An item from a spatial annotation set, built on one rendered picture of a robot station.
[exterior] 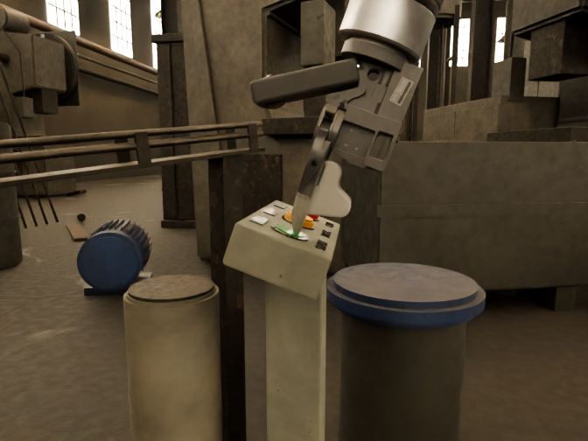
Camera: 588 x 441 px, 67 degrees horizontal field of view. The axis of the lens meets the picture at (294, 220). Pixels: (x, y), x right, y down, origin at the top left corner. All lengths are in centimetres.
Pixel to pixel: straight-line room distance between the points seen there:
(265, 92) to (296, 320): 27
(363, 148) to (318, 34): 188
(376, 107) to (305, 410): 38
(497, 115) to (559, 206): 148
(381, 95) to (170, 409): 44
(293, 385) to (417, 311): 31
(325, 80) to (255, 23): 225
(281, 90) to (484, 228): 163
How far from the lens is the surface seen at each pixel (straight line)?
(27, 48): 837
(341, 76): 48
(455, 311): 86
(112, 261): 224
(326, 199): 48
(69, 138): 74
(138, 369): 60
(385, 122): 47
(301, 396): 61
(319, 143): 46
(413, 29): 48
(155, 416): 62
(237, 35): 276
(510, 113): 360
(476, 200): 200
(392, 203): 185
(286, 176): 255
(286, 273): 48
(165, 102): 440
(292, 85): 48
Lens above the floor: 69
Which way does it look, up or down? 8 degrees down
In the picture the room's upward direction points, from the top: straight up
